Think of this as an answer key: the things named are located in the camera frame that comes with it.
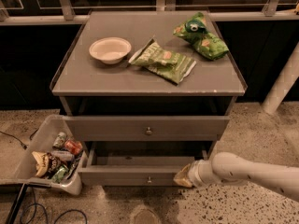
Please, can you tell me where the grey drawer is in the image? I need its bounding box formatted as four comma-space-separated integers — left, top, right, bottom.
78, 141, 209, 187
64, 116, 229, 141

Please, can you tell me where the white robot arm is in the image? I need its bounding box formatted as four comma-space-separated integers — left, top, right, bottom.
174, 152, 299, 202

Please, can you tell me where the grey wooden drawer cabinet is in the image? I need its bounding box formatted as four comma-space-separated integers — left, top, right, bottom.
50, 10, 249, 161

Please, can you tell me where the orange soda can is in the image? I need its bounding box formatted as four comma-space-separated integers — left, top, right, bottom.
64, 140, 82, 155

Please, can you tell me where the dark snack packet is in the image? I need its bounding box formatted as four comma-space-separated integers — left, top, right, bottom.
65, 152, 83, 180

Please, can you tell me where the green chip bag flat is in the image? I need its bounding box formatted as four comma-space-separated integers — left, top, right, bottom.
129, 38, 196, 84

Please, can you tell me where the silver can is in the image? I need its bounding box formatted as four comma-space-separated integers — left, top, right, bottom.
50, 150, 75, 161

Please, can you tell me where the green can lower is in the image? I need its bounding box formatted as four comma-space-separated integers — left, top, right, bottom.
51, 165, 68, 183

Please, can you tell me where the green soda can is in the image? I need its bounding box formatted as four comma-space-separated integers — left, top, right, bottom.
52, 132, 67, 149

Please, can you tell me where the brown snack bag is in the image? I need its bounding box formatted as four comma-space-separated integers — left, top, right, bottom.
32, 151, 66, 177

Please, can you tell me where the white bowl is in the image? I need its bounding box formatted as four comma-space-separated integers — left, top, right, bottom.
89, 37, 132, 64

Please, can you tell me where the green chip bag crumpled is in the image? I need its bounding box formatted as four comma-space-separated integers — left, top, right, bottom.
173, 12, 229, 61

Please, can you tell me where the clear plastic storage bin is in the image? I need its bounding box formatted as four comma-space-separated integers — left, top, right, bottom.
0, 115, 87, 195

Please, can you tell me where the metal window railing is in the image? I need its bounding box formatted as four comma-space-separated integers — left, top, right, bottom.
0, 0, 299, 26

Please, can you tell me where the blue cable on floor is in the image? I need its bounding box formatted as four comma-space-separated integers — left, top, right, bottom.
19, 186, 88, 224

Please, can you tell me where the black cable on floor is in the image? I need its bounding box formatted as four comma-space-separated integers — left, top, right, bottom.
0, 128, 39, 150

